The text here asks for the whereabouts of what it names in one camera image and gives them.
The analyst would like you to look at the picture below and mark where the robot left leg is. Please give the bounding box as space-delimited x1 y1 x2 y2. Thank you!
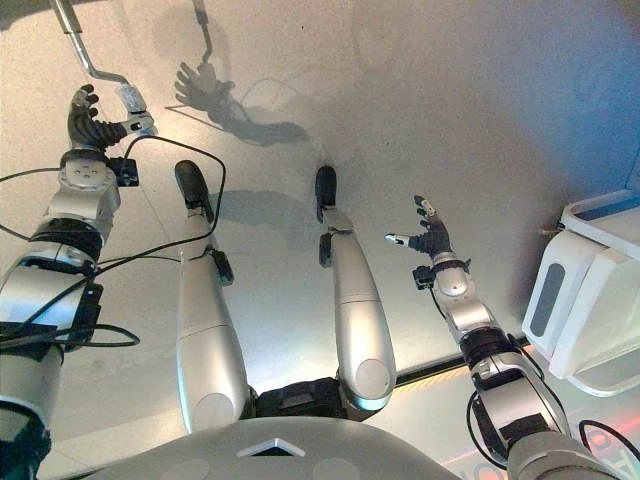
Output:
173 159 252 436

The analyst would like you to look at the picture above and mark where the silver robot torso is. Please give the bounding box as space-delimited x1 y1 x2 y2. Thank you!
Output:
74 375 514 480

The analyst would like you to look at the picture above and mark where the white hospital bed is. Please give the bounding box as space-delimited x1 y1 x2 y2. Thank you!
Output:
521 187 640 399

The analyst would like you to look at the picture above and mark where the robot leg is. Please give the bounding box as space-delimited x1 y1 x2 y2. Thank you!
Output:
173 159 252 436
314 165 399 412

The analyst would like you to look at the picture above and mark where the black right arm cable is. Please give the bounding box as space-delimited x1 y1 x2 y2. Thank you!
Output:
466 388 507 454

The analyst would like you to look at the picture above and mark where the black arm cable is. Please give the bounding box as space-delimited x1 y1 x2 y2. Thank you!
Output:
0 134 227 351
466 388 507 454

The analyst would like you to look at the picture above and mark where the silver bed crank handle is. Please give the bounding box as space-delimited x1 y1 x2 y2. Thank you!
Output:
51 0 149 115

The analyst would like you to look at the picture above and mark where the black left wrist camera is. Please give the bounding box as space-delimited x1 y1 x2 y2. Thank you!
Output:
106 156 140 188

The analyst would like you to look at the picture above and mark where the robot right leg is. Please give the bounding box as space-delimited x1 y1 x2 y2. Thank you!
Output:
314 165 399 412

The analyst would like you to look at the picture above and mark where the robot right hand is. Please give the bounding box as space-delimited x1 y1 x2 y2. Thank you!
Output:
383 194 455 265

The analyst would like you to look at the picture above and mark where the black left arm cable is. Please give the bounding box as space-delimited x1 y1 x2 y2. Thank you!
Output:
0 134 227 351

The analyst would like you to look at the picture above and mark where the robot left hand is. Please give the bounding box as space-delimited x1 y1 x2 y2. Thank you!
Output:
65 83 157 152

